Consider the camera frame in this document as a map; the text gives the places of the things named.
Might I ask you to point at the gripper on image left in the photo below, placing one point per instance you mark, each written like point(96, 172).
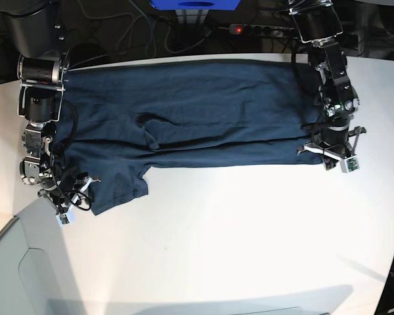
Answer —
point(69, 192)

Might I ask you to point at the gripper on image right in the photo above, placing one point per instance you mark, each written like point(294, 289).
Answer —
point(333, 145)

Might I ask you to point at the blue T-shirt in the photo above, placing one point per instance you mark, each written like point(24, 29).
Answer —
point(117, 123)

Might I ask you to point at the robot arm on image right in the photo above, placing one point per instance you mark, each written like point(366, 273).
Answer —
point(318, 26)

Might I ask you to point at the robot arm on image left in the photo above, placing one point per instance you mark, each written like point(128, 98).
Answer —
point(51, 120)

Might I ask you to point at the black power strip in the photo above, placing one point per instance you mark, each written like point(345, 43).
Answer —
point(263, 31)

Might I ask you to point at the blue box with oval hole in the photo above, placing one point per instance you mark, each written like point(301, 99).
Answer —
point(168, 5)

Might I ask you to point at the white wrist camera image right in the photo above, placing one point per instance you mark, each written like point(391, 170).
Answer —
point(349, 164)

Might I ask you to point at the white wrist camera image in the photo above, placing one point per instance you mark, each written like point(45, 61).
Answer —
point(65, 218)
point(349, 164)

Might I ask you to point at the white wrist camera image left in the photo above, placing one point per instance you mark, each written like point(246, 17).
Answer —
point(65, 218)

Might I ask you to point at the aluminium profile post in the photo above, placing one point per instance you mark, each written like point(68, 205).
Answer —
point(191, 17)

